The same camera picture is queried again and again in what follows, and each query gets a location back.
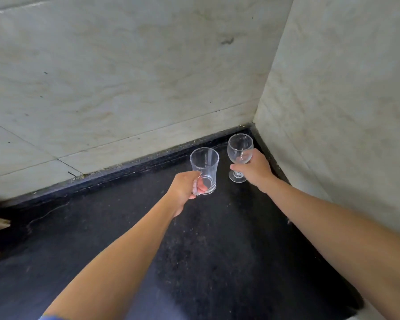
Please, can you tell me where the person's right hand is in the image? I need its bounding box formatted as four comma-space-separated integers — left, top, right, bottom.
230, 148, 278, 194

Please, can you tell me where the person's left hand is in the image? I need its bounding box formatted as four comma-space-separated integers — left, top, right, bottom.
166, 170, 207, 218

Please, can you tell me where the clear glass mug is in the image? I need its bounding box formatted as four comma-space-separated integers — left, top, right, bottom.
190, 147, 220, 196

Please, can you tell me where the clear stemmed wine glass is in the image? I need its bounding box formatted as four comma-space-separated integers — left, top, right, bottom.
227, 133, 254, 183

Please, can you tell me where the person's left forearm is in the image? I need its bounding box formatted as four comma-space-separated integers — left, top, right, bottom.
42, 195, 184, 320

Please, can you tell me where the person's right forearm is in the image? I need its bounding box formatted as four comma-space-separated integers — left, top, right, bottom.
257, 178, 400, 308

